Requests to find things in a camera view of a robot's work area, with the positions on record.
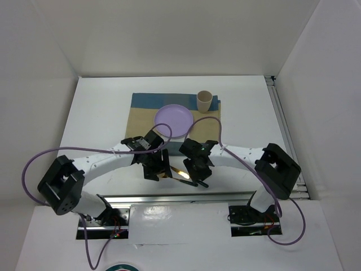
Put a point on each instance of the gold fork green handle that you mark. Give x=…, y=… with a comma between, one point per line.
x=187, y=182

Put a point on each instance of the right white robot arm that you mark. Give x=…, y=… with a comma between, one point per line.
x=271, y=165

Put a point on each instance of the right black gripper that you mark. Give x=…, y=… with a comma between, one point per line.
x=194, y=174

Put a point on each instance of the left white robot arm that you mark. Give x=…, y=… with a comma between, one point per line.
x=62, y=185

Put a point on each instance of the gold knife green handle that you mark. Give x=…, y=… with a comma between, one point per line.
x=185, y=176

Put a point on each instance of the aluminium right side rail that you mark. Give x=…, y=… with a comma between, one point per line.
x=300, y=191

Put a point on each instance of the beige paper cup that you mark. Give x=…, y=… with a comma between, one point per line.
x=204, y=100

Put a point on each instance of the aluminium rail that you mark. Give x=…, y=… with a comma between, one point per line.
x=191, y=198
x=300, y=191

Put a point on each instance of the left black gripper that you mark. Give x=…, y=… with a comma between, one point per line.
x=162, y=166

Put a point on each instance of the purple plate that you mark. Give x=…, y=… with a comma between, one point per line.
x=173, y=120

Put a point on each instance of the aluminium front rail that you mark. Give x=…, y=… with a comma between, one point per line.
x=191, y=198

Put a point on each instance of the blue tan checked placemat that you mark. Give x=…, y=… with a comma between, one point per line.
x=144, y=107

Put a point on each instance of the green round sticker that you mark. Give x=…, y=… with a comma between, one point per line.
x=122, y=267

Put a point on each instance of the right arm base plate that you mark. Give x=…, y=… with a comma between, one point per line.
x=248, y=222

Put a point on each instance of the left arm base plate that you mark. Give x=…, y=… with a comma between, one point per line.
x=117, y=226

